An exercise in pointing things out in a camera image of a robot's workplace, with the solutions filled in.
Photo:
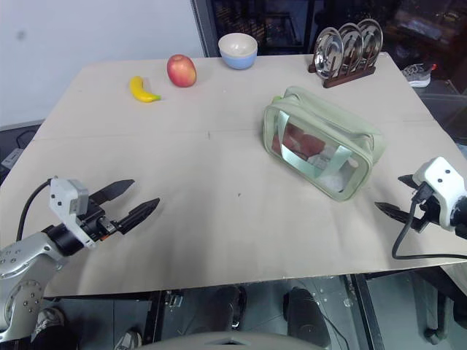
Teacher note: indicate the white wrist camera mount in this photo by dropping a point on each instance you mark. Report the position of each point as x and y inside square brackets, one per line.
[441, 175]
[60, 198]

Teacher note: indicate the person's grey shoe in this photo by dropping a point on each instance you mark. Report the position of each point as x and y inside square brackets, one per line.
[47, 322]
[129, 341]

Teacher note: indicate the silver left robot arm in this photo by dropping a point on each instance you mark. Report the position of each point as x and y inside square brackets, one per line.
[22, 255]

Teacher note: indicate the round steel plate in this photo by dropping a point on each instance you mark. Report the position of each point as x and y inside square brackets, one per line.
[353, 42]
[326, 54]
[373, 34]

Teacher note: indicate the red apple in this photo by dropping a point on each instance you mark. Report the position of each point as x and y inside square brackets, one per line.
[181, 71]

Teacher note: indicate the dark rounded shape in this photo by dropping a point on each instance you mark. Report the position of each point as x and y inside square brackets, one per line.
[304, 317]
[228, 308]

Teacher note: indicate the grey robot torso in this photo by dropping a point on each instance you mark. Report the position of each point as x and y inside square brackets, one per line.
[226, 342]

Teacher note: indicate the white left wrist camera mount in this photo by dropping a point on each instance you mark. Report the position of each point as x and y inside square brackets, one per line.
[60, 198]

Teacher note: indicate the black metal shelf frame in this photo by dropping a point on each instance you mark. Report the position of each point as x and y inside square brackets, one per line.
[204, 29]

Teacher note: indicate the black chair base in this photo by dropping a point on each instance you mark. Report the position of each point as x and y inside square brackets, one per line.
[436, 310]

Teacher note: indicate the white power strip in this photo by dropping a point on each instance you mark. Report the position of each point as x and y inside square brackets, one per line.
[10, 157]

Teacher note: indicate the blue and white bowl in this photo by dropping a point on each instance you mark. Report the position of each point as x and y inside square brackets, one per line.
[238, 56]

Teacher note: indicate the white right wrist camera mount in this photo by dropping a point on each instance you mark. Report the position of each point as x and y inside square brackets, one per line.
[441, 175]

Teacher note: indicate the yellow banana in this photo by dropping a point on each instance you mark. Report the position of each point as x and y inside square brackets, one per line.
[140, 93]

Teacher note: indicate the dark wooden plate rack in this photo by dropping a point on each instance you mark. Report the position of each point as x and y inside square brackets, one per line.
[348, 77]

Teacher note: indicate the green transparent toiletry bag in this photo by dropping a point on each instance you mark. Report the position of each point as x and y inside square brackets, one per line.
[328, 113]

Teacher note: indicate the red item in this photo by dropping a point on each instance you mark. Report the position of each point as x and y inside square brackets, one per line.
[303, 144]

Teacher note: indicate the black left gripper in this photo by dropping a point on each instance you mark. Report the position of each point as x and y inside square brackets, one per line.
[94, 223]

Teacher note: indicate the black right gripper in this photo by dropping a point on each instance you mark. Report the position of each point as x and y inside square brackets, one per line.
[432, 213]

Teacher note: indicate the grey sneaker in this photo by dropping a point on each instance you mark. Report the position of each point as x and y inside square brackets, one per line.
[419, 74]

